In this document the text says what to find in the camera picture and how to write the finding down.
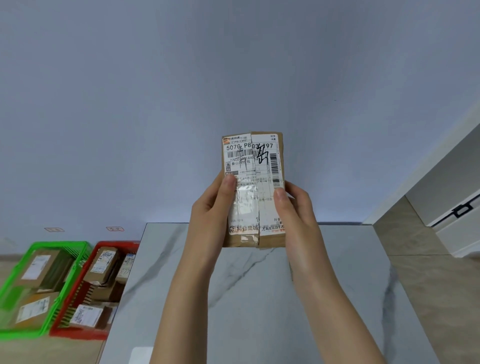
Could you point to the person's left hand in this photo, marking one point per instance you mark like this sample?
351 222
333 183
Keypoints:
204 232

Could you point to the person's right hand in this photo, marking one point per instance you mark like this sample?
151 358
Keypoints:
307 240

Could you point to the narrow taped parcel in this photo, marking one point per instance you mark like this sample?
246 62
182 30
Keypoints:
270 240

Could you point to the small parcel marked 8772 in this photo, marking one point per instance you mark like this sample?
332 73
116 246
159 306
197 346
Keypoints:
122 275

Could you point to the long narrow cardboard box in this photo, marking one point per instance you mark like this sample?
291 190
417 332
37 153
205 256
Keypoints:
108 292

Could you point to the tall parcel with 9777 sticker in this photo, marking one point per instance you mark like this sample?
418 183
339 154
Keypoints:
90 277

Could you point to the small labelled cardboard parcel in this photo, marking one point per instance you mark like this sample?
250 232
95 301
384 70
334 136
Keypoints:
86 315

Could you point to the red plastic basket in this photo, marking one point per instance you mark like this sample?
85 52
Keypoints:
75 333

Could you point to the yellow-taped cardboard box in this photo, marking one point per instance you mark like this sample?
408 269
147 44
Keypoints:
48 313

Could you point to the green plastic basket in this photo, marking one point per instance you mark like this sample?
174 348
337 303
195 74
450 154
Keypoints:
22 335

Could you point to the person's right forearm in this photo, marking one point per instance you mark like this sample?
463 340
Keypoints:
337 326

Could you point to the person's left forearm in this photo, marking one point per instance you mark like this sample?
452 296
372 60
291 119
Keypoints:
180 318

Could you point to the black door latch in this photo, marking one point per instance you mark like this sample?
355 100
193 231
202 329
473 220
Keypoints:
455 213

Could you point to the white door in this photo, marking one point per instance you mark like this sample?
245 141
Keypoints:
461 236

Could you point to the red-framed wall label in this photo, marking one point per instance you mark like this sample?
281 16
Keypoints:
114 228
54 229

